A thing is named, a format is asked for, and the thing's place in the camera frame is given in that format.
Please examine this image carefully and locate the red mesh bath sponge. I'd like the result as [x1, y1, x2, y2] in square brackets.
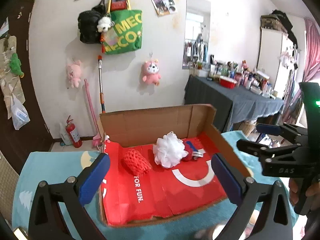
[121, 149, 152, 177]

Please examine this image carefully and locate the white mesh bath pouf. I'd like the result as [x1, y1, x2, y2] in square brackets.
[152, 131, 188, 168]

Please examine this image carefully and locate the person right hand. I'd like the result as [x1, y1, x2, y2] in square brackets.
[288, 173, 320, 207]

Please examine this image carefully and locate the teal star blanket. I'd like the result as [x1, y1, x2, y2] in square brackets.
[12, 131, 293, 239]

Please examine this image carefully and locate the side table grey cloth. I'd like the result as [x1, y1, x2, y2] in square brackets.
[184, 75, 284, 133]

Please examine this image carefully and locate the red basin on table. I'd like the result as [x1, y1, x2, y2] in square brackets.
[219, 76, 238, 89]

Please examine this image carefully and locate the red fire extinguisher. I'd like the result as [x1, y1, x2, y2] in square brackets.
[66, 116, 82, 148]

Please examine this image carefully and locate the pink curtain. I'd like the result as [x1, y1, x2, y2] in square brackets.
[283, 18, 319, 122]

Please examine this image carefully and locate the white wardrobe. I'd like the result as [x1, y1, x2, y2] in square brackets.
[257, 28, 297, 99]

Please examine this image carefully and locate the dark brown door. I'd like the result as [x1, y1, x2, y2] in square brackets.
[1, 0, 53, 173]

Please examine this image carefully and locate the cardboard box red lining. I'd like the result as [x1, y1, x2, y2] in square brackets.
[99, 104, 249, 228]

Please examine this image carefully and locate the plastic bag on door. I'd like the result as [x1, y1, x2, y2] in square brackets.
[11, 94, 30, 131]

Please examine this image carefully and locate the green dinosaur plush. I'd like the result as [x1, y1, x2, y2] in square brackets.
[9, 53, 24, 78]

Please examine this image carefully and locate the green tote bag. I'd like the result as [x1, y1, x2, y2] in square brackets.
[100, 0, 143, 55]

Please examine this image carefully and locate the red framed picture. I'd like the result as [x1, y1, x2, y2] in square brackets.
[110, 0, 127, 11]

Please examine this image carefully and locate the pink broom handle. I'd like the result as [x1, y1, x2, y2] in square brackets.
[84, 79, 102, 149]

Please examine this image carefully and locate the wall mirror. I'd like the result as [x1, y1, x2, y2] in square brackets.
[182, 0, 210, 69]

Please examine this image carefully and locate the pink pig plush on wall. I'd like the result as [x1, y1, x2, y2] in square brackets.
[66, 60, 82, 88]

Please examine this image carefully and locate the fabric wall organizer on door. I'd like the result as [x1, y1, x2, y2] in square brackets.
[1, 36, 25, 120]

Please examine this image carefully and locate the pink fox plush on wall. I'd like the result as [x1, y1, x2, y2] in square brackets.
[142, 59, 161, 86]

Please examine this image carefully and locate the mop handle orange grip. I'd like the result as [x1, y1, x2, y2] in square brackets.
[98, 55, 105, 113]

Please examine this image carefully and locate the black backpack on wall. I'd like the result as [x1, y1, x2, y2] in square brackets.
[78, 0, 106, 44]

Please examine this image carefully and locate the photo collage on wall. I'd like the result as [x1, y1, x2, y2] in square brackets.
[151, 0, 176, 16]

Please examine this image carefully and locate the panda plush keychain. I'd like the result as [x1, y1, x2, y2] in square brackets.
[97, 16, 114, 33]

